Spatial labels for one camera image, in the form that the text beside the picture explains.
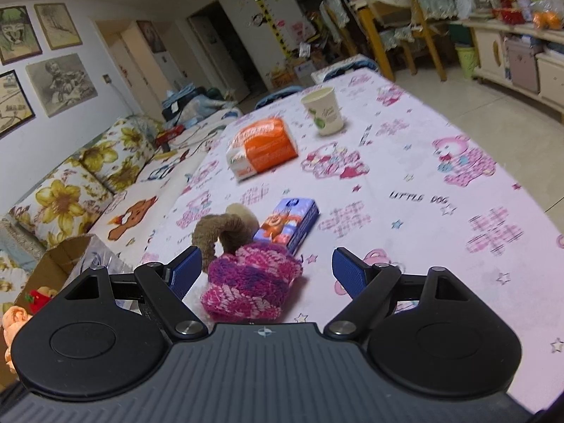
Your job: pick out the tree sketch wall picture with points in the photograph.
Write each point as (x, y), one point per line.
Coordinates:
(58, 26)

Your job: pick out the pile of blue clothes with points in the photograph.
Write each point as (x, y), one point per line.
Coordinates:
(194, 103)

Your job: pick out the floral sofa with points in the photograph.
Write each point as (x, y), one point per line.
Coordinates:
(66, 194)

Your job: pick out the giraffe height chart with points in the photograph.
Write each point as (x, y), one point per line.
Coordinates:
(266, 22)

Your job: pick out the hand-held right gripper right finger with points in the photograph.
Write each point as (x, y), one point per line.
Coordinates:
(348, 273)

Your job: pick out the pink knitted sock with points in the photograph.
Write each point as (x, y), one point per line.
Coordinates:
(251, 282)

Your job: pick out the blue cushioned chair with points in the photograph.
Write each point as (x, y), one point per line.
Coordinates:
(278, 96)
(343, 67)

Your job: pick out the brown teddy bear red bow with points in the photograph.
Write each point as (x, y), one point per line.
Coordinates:
(37, 298)

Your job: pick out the cream sideboard cabinet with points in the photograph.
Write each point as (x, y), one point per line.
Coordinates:
(520, 61)

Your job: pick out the green face wall picture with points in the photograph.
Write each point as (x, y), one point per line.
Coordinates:
(17, 35)

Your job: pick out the orange fruit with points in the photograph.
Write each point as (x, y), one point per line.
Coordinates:
(546, 20)

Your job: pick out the small portrait wall picture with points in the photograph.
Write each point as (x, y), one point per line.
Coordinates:
(151, 36)

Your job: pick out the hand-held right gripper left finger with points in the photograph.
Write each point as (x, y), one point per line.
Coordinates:
(187, 271)

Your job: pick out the small blue printed carton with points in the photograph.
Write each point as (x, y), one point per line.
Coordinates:
(291, 222)

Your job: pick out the red box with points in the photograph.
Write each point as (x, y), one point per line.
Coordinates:
(169, 134)

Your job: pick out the orange bath pouf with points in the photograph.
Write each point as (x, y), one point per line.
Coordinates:
(15, 324)

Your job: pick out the black framed wall picture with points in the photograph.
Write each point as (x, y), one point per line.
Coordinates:
(13, 103)

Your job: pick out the brown fuzzy sock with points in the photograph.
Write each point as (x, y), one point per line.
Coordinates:
(220, 229)

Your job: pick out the cardboard box with clear tape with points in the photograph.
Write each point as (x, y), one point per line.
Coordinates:
(66, 255)

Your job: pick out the white paper cup green print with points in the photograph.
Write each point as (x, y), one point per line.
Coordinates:
(324, 110)

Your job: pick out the orange tissue pack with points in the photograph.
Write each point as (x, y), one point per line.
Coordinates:
(262, 147)

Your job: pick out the child sketch wall picture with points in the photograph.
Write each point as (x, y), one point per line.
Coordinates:
(61, 83)

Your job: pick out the green waste bin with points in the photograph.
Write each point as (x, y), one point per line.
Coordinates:
(467, 59)

